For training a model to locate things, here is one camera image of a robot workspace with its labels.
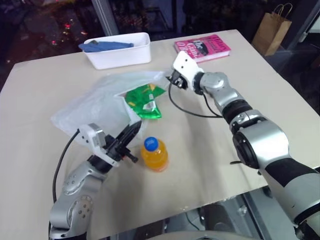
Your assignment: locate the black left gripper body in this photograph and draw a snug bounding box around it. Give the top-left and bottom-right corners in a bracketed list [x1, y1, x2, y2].
[104, 134, 139, 164]

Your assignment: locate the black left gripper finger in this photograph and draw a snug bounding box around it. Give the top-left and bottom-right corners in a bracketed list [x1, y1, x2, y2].
[122, 124, 142, 150]
[115, 120, 142, 142]

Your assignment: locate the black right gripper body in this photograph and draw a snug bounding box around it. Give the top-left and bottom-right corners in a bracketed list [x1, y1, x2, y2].
[170, 70, 189, 91]

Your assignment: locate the translucent white plastic bag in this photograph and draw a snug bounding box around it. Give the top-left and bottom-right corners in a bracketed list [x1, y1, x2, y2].
[49, 70, 171, 148]

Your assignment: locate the brown paper bag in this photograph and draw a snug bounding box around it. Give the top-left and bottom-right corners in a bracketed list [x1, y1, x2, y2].
[251, 2, 294, 57]

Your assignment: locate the orange juice bottle blue cap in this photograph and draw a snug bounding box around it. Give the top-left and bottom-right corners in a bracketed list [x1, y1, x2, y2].
[139, 136, 170, 173]

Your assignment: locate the green snack packet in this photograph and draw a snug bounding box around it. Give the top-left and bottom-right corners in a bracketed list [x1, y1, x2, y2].
[124, 83, 167, 121]

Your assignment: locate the pink book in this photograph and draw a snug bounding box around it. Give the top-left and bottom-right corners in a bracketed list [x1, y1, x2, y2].
[174, 33, 231, 64]

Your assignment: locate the white plastic bin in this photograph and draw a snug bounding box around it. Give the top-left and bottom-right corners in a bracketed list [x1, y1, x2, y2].
[82, 31, 152, 71]

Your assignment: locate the blue cloth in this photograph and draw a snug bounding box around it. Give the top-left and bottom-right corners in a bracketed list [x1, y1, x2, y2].
[78, 39, 135, 54]

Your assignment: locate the grey metal pillar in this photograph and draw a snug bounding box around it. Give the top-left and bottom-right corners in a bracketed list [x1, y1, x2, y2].
[90, 0, 120, 36]

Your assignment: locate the grey robot torso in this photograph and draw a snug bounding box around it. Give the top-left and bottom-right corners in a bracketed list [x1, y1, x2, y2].
[136, 229, 227, 240]

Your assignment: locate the dark rounded shape under table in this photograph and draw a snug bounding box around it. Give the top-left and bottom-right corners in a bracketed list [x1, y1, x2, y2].
[199, 197, 253, 235]

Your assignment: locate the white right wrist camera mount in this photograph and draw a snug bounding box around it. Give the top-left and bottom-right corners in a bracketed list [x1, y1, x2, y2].
[171, 50, 204, 91]

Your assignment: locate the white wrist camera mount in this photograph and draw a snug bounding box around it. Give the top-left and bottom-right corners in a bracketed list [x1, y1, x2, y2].
[78, 122, 120, 168]
[171, 50, 204, 91]

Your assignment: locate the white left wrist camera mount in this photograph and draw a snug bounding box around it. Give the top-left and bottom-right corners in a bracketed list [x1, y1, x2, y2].
[78, 122, 120, 168]

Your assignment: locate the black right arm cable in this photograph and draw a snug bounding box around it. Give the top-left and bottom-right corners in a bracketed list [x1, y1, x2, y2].
[167, 81, 224, 119]

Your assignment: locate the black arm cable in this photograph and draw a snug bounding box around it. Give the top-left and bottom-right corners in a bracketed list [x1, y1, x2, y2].
[51, 128, 81, 204]
[167, 81, 224, 119]

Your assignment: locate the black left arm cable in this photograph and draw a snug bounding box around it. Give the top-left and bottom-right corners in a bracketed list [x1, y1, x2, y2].
[51, 128, 81, 204]

